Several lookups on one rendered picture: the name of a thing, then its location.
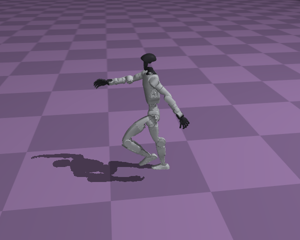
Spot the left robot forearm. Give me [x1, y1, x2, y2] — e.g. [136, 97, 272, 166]
[165, 96, 183, 118]

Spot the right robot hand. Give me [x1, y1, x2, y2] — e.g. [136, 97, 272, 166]
[94, 79, 113, 89]

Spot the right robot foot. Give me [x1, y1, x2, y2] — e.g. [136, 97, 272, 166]
[151, 163, 170, 170]

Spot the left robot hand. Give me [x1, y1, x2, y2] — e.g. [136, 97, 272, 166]
[176, 114, 190, 129]

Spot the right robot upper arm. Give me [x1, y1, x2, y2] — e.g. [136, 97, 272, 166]
[126, 70, 148, 84]

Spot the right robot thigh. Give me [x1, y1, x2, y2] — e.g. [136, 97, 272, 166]
[148, 122, 166, 147]

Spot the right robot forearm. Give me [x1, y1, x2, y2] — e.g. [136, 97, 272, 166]
[108, 76, 126, 86]

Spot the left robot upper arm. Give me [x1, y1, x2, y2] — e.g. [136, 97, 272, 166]
[148, 77, 172, 102]

